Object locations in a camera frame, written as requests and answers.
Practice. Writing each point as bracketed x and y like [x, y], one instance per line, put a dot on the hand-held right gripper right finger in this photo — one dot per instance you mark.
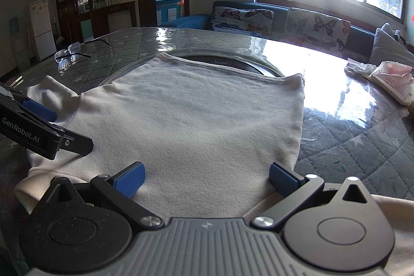
[283, 179]

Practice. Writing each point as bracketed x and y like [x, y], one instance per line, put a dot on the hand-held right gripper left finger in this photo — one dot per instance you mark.
[131, 180]

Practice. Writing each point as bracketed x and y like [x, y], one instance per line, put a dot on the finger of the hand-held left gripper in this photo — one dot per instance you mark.
[77, 145]
[38, 110]

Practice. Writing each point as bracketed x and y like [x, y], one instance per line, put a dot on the white shirt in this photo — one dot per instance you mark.
[194, 120]

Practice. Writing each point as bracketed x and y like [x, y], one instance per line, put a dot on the rimless eyeglasses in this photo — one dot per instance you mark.
[72, 46]

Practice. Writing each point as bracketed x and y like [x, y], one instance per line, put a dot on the white refrigerator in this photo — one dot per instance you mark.
[42, 30]

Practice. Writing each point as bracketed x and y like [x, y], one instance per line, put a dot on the black round induction cooker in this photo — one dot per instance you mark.
[226, 62]

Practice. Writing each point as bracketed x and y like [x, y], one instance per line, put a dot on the crumpled white tissue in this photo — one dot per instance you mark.
[357, 67]

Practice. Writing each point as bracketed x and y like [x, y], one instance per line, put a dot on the pink tissue pack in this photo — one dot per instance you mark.
[393, 75]

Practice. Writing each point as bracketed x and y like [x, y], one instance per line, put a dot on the butterfly print cushion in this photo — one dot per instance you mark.
[239, 20]
[313, 27]

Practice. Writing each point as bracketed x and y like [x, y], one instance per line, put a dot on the blue kitchen cabinet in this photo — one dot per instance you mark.
[168, 12]

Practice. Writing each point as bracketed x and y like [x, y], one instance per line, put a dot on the grey pillow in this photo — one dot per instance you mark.
[385, 46]

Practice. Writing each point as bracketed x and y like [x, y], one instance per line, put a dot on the blue sofa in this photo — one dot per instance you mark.
[194, 20]

